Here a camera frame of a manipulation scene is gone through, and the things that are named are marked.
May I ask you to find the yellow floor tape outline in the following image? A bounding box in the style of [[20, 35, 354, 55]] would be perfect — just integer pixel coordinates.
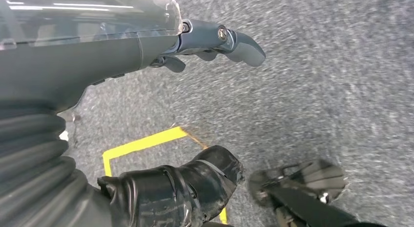
[[102, 125, 229, 225]]

